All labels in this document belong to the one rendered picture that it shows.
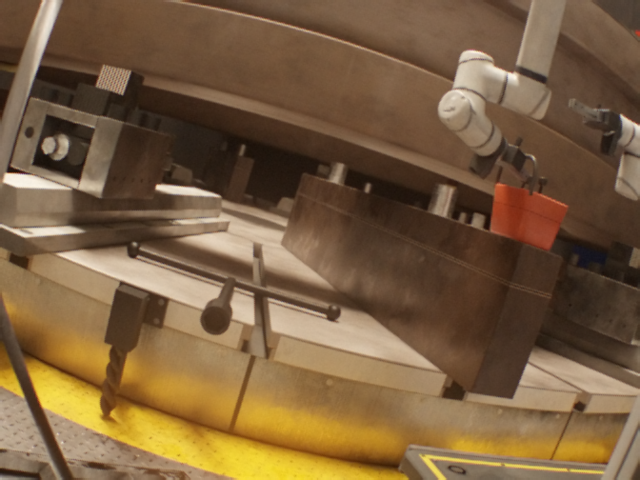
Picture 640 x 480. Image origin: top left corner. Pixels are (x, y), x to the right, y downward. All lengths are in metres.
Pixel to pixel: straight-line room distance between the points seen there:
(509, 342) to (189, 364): 0.78
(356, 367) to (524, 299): 0.45
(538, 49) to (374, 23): 0.93
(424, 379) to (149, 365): 0.70
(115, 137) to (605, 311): 1.91
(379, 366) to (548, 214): 0.56
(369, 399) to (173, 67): 1.21
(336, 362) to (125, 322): 0.53
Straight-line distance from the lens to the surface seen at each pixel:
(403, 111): 2.28
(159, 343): 1.77
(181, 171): 5.80
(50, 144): 2.03
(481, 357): 1.68
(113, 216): 2.27
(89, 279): 1.77
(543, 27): 1.66
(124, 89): 2.15
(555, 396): 2.13
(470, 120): 1.58
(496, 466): 1.16
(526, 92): 1.66
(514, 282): 1.65
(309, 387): 1.79
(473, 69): 1.64
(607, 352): 2.84
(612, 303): 2.76
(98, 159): 1.94
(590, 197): 2.80
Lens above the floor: 0.67
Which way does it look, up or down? 4 degrees down
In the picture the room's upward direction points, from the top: 17 degrees clockwise
